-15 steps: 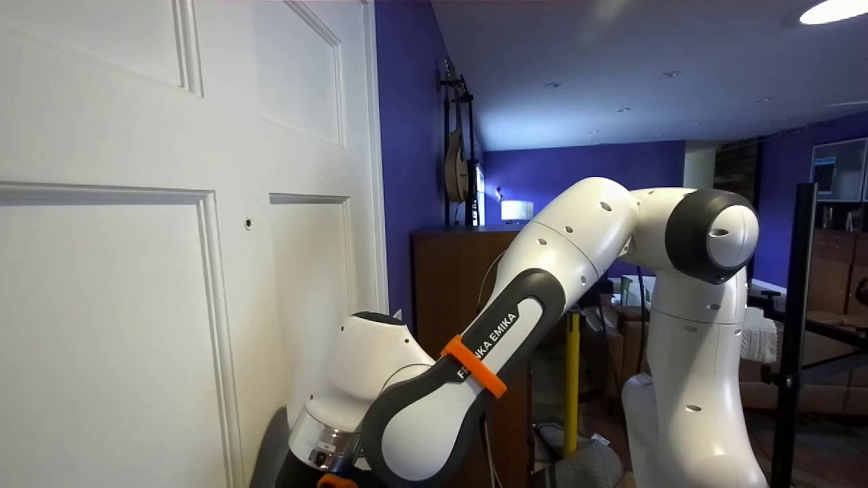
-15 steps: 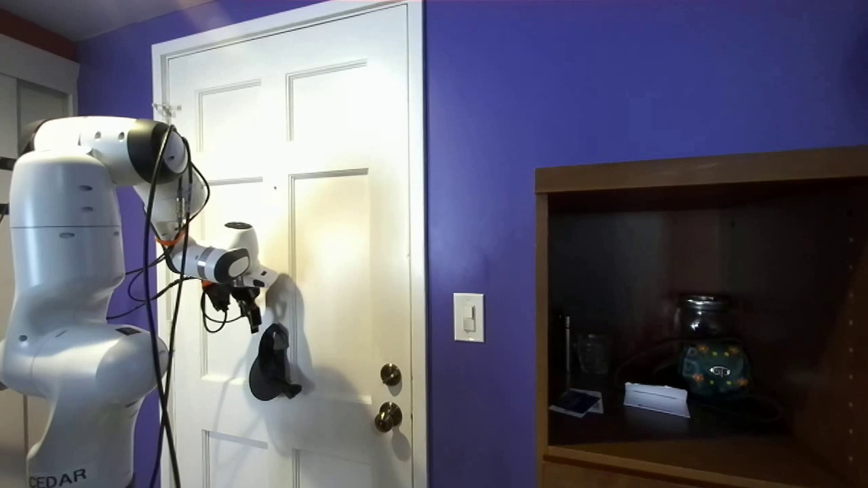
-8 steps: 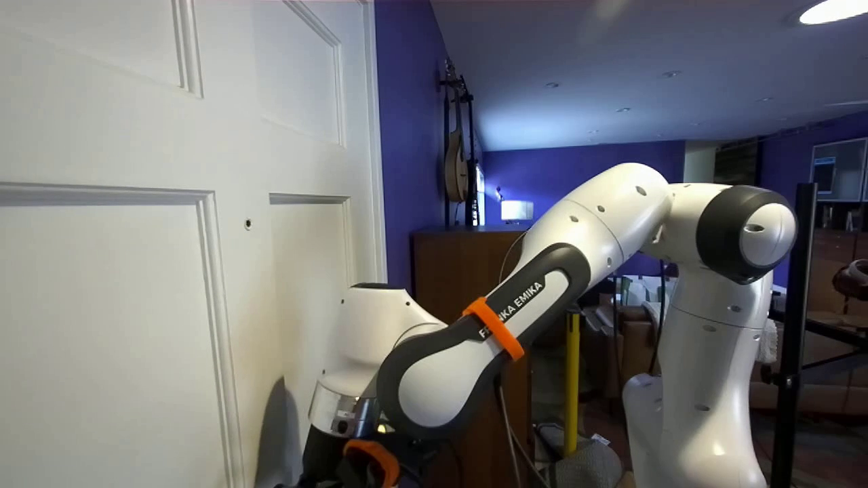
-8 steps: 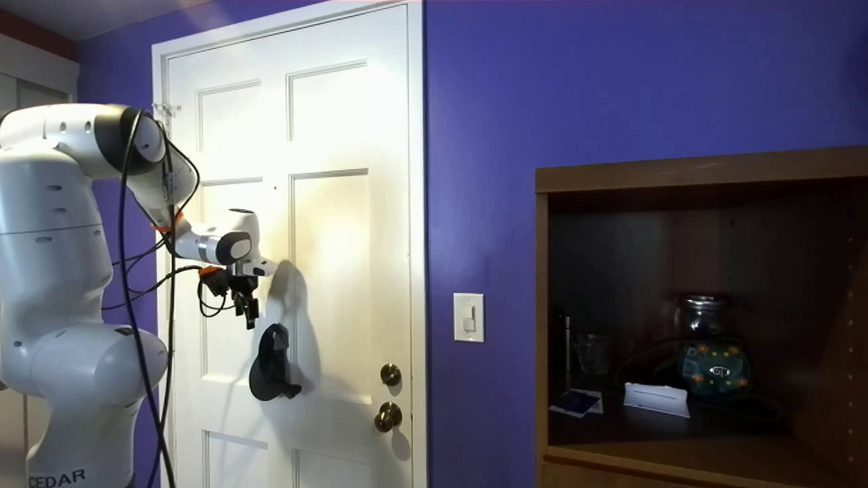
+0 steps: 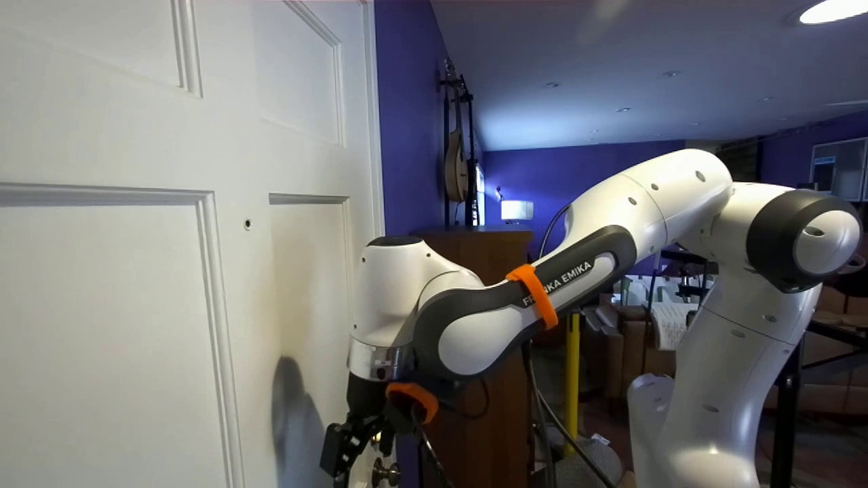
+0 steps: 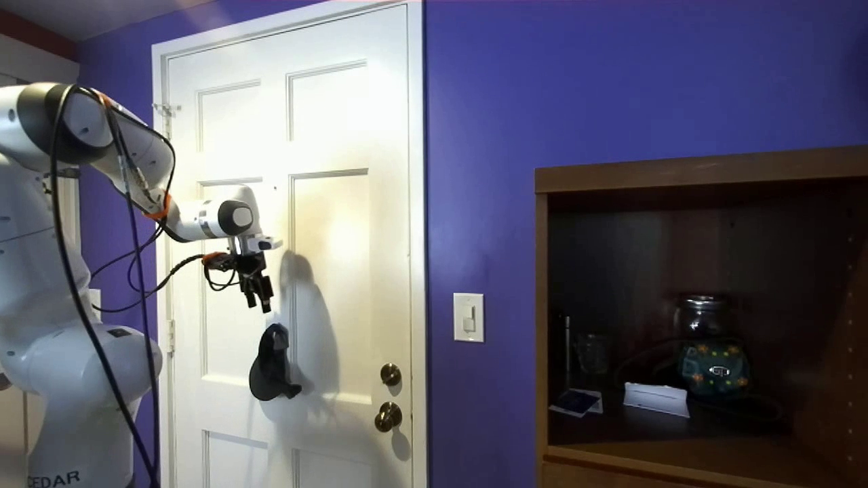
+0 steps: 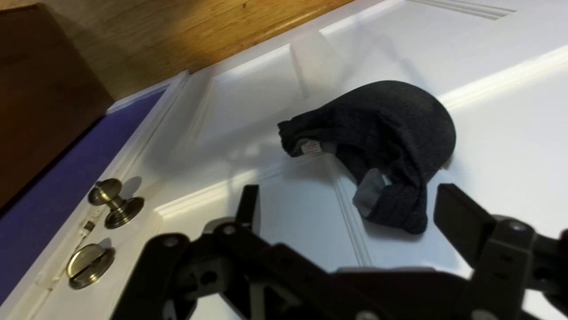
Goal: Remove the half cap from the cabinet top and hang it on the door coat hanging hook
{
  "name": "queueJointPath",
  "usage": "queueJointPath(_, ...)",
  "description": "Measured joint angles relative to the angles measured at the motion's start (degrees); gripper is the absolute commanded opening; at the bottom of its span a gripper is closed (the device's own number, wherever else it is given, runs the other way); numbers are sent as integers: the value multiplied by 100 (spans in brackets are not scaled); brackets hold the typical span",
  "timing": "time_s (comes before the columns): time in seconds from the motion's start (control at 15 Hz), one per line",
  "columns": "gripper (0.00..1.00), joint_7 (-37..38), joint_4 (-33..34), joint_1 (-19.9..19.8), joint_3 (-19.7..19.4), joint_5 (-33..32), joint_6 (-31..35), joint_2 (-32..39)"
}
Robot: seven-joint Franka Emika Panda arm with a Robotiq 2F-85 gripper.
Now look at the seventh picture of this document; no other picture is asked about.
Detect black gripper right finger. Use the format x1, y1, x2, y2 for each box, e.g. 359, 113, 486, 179
433, 181, 568, 320

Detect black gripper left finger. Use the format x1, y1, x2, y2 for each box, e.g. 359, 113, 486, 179
108, 183, 339, 320

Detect white panel door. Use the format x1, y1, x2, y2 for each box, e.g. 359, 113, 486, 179
0, 0, 568, 320

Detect brown wooden cabinet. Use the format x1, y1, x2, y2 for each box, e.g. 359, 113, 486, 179
0, 1, 115, 209

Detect dark door knob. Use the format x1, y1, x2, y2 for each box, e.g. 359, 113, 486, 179
64, 241, 117, 291

